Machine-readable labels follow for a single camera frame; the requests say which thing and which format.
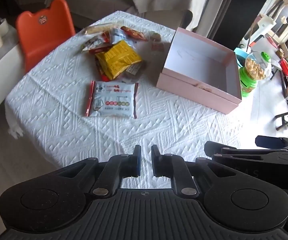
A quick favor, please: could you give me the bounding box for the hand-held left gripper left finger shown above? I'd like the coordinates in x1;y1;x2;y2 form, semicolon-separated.
56;144;141;197

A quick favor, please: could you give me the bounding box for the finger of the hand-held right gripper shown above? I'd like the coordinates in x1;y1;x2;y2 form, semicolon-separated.
255;135;288;148
204;141;288;158

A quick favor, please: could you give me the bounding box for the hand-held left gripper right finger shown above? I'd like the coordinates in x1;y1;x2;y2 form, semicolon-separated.
151;144;236;197

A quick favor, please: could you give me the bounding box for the pink cardboard box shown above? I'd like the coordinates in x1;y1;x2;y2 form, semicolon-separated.
156;27;243;114

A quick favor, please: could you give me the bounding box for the white blue snack packet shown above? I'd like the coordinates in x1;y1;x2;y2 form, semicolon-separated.
85;80;139;119

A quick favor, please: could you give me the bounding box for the candy dispenser with green lid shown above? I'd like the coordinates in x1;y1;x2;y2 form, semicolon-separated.
239;51;273;98

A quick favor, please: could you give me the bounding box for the red plastic basin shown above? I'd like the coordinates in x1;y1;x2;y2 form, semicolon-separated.
279;59;288;77

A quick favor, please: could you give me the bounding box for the teal plastic basin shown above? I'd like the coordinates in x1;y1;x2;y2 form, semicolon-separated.
234;48;250;68

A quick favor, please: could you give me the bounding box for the brown snack packet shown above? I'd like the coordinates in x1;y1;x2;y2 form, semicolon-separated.
124;62;146;79

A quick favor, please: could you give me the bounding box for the dark red snack packet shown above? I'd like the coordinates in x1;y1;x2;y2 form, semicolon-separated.
95;60;111;82

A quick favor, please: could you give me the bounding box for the white textured tablecloth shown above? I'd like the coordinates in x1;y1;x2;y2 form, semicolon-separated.
5;10;245;189

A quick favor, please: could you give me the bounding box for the yellow snack packet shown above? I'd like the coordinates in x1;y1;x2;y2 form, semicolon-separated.
95;40;143;80

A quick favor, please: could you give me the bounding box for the clear red snack packet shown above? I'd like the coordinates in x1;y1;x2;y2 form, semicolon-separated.
151;42;167;53

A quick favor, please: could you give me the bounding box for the small brown snack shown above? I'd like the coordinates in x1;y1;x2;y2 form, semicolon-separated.
149;31;162;42

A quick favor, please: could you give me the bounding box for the red white snack packet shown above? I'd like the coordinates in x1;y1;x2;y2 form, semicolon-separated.
82;35;111;53

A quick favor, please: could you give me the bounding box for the small blue white packet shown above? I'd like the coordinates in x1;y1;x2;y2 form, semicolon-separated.
109;27;128;44

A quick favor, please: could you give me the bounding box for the orange red snack packet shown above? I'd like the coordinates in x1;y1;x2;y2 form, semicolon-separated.
121;26;149;42

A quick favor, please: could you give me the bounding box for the clear cracker stick packet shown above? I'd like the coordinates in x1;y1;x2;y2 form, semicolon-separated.
85;23;114;35

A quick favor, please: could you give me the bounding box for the grey curtain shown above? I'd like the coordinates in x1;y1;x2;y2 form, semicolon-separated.
205;0;237;40

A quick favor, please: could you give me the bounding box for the orange plastic chair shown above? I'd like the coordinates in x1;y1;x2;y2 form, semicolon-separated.
15;0;76;73

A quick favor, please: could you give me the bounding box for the grey sofa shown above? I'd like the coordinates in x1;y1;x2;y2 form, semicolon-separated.
9;0;194;30

